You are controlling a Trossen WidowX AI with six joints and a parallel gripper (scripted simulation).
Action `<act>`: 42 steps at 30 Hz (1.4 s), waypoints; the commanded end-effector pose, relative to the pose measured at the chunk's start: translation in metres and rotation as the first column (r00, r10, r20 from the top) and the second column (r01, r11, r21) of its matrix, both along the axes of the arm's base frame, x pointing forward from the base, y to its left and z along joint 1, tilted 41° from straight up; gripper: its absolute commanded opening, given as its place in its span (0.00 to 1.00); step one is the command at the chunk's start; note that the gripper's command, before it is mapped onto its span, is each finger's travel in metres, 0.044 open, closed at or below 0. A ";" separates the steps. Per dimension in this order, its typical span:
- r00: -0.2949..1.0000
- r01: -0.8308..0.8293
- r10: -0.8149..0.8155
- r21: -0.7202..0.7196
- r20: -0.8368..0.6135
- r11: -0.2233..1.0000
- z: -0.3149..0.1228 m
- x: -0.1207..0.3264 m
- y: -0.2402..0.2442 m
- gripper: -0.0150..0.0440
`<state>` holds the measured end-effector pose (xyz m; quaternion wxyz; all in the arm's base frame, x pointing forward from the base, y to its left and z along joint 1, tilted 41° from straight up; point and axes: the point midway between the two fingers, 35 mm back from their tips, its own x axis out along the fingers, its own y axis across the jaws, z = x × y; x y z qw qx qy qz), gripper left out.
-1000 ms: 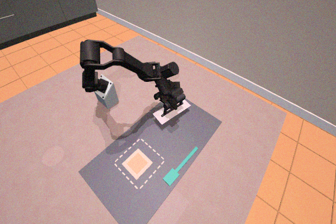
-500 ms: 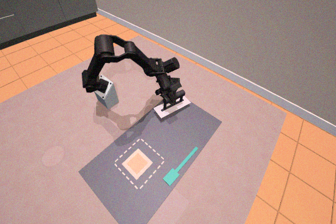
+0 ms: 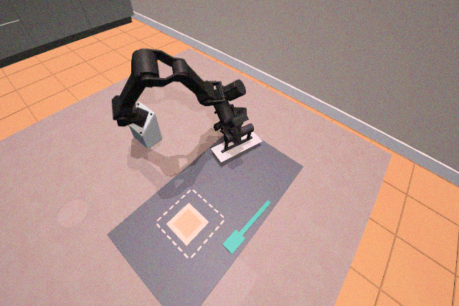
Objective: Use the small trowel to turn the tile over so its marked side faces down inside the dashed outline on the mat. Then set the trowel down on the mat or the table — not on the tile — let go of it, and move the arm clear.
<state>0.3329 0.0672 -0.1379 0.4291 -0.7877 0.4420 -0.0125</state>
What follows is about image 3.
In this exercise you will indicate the peach square tile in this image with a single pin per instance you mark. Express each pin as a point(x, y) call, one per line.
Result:
point(187, 224)

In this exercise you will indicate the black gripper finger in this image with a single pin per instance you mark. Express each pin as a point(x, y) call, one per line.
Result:
point(235, 132)
point(225, 131)

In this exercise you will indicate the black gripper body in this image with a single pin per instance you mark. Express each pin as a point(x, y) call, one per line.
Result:
point(227, 118)

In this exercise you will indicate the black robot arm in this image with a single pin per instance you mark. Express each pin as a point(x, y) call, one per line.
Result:
point(144, 73)

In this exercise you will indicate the teal flat trowel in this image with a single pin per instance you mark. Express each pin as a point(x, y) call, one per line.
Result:
point(236, 238)

